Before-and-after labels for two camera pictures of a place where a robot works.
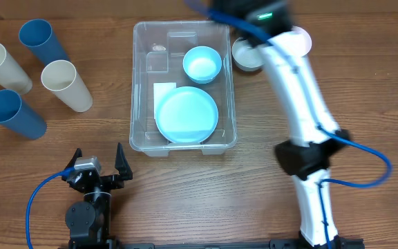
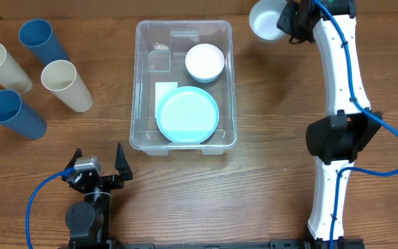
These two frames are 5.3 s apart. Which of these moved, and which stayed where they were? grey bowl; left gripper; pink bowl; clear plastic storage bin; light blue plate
Moved: grey bowl; pink bowl
Stayed: clear plastic storage bin; light blue plate; left gripper
